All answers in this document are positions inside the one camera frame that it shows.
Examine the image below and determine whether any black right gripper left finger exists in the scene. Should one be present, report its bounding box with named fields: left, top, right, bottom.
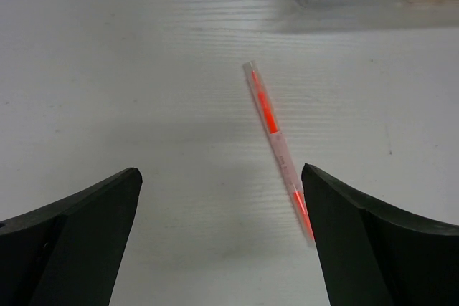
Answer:
left=1, top=168, right=143, bottom=305

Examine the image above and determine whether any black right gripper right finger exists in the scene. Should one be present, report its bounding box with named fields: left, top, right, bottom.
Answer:
left=301, top=164, right=458, bottom=305

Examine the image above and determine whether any orange thin pen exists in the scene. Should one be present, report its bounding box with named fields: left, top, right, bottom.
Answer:
left=242, top=61, right=315, bottom=244

